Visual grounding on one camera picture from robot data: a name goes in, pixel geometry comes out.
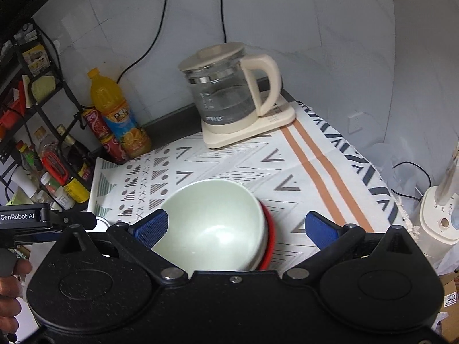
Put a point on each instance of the orange juice bottle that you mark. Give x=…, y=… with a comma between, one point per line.
x=109, y=100

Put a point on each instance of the upper red drink can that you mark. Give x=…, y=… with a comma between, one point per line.
x=96, y=123

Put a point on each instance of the red rimmed dark bowl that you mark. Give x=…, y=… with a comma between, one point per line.
x=268, y=253

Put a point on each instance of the white humidifier appliance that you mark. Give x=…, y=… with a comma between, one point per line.
x=437, y=215

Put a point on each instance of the soy sauce bottle yellow label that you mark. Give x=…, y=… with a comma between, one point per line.
x=76, y=164

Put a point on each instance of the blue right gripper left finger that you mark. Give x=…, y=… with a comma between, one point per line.
x=150, y=229

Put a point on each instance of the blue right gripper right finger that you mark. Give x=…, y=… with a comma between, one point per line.
x=321, y=231

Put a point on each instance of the lower red drink can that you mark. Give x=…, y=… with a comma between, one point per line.
x=114, y=149

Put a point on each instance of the red plastic basket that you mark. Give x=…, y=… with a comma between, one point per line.
x=13, y=107

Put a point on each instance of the green label sauce bottle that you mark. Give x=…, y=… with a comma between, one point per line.
x=30, y=160

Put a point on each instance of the black metal shelf rack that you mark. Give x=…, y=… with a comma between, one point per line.
x=54, y=68

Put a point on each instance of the patterned table cloth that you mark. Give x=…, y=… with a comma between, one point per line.
x=303, y=167

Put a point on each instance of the glass electric kettle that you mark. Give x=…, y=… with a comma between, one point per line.
x=231, y=89

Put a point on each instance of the red drink can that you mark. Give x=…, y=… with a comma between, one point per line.
x=96, y=123
x=114, y=149

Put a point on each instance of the left hand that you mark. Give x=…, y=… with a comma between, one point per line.
x=11, y=289

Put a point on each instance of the small white pill bottle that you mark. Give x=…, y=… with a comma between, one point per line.
x=57, y=191

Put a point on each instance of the pale green bowl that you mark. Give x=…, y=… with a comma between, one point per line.
x=213, y=225

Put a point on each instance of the white plate flower pattern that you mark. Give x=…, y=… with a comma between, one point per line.
x=101, y=225

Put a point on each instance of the cream kettle base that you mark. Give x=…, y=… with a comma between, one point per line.
x=280, y=115

